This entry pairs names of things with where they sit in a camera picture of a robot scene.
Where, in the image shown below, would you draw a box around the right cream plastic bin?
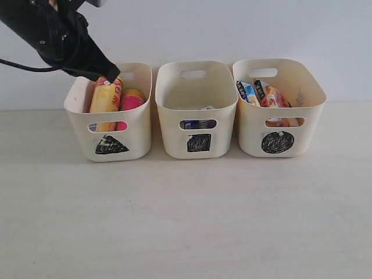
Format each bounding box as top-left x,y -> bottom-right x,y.
232,58 -> 327,158

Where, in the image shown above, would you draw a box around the left cream plastic bin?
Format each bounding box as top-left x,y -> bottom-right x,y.
64,63 -> 152,162

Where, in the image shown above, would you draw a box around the pink chips can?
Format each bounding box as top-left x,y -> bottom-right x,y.
116,89 -> 146,131

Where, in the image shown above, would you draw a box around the middle cream plastic bin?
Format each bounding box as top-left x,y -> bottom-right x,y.
155,61 -> 239,159

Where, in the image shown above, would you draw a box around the orange snack bag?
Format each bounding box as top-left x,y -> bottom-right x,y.
253,79 -> 304,127

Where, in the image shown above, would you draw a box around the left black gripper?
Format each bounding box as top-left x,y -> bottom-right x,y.
37,1 -> 120,83

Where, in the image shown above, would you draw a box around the cream plastic bin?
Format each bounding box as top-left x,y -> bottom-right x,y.
64,63 -> 152,162
155,61 -> 239,159
232,58 -> 327,158

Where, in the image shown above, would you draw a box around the blue snack bag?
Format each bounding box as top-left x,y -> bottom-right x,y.
236,80 -> 260,107

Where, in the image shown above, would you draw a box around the purple small box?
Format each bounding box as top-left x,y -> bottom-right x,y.
191,119 -> 217,130

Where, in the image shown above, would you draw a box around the blue white milk carton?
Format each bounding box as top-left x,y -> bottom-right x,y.
180,106 -> 216,130

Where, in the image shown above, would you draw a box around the yellow chips can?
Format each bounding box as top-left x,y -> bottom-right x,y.
90,76 -> 124,113

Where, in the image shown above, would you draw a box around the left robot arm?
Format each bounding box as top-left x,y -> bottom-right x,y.
1,1 -> 120,82

